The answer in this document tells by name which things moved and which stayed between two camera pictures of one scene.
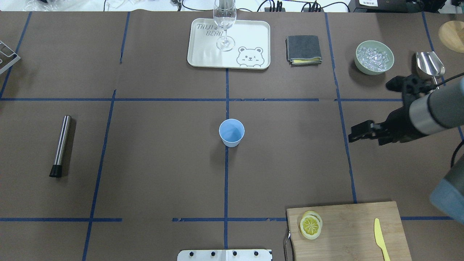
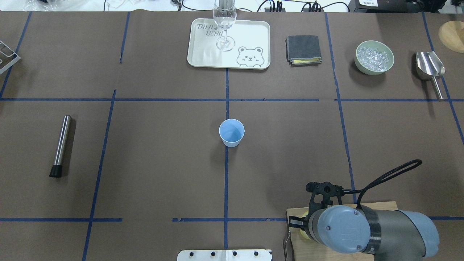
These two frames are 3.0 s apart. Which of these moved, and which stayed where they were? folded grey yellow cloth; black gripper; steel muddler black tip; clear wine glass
Moved: black gripper
Stayed: folded grey yellow cloth; clear wine glass; steel muddler black tip
